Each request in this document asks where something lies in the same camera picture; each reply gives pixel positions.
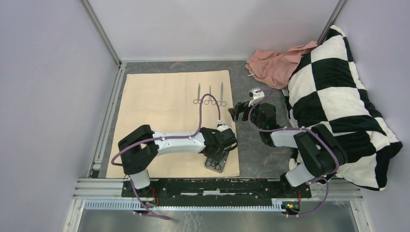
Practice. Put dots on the black white checkered pillow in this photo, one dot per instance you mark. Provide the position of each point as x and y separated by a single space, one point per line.
325 89

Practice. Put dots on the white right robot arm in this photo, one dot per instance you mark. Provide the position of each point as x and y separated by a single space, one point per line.
320 152

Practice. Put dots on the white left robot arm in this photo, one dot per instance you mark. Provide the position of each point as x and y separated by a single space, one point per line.
138 149

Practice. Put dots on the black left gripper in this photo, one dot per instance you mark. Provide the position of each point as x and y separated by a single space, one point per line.
221 151

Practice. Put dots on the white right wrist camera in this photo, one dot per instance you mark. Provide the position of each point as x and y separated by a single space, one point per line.
256 95

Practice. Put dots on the steel forceps clamp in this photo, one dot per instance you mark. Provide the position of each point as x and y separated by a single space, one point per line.
210 99

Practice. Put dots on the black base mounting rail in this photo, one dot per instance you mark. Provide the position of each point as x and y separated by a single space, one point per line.
221 191

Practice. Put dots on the straight steel surgical scissors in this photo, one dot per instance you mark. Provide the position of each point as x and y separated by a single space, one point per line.
221 102

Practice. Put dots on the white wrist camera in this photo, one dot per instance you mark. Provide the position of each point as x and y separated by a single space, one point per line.
223 127
256 95

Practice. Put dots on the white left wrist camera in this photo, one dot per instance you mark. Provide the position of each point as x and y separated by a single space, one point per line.
223 127

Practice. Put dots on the pink crumpled cloth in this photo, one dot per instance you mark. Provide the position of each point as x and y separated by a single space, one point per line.
275 68

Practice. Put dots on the curved steel clamp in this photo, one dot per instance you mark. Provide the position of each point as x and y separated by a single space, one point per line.
198 99

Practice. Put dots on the metal surgical instrument tray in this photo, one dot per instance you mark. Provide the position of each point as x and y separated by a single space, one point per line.
216 165

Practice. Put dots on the beige cloth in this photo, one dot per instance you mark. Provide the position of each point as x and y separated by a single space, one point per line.
164 101

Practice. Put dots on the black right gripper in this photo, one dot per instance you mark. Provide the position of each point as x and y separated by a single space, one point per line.
240 108

